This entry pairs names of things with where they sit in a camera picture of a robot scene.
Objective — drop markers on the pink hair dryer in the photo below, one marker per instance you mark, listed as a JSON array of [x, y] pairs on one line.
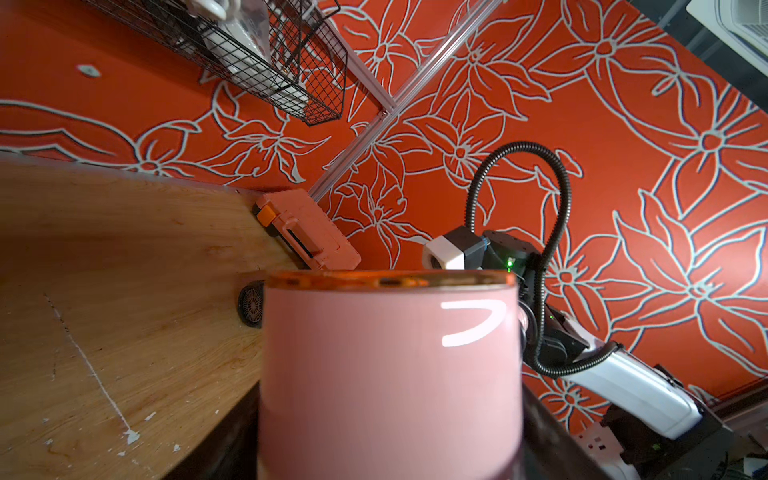
[[391, 375]]

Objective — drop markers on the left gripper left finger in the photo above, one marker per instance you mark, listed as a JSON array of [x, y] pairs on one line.
[[229, 451]]

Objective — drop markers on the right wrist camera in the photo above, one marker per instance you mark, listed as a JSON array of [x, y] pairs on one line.
[[459, 249]]

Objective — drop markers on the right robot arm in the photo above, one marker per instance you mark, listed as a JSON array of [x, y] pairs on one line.
[[653, 428]]

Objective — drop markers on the dark green hair dryer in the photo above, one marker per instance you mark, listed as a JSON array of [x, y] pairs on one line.
[[250, 304]]

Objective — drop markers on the orange tool case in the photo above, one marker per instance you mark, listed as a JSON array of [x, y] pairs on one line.
[[295, 217]]

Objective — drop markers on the black wire wall basket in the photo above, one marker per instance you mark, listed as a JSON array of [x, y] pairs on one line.
[[283, 52]]

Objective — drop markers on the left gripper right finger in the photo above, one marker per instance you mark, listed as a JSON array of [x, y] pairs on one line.
[[549, 452]]

